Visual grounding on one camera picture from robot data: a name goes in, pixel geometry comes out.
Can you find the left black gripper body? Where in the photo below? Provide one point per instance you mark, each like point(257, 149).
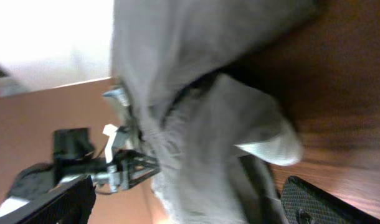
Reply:
point(129, 168)

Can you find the grey cargo shorts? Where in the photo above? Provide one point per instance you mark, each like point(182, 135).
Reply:
point(212, 134)

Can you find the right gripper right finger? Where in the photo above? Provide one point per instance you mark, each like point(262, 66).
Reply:
point(304, 203)

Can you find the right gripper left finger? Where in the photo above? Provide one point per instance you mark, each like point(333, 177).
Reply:
point(69, 203)

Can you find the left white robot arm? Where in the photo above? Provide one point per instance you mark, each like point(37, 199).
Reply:
point(74, 155)

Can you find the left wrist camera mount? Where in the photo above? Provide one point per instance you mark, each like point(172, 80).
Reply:
point(117, 137)

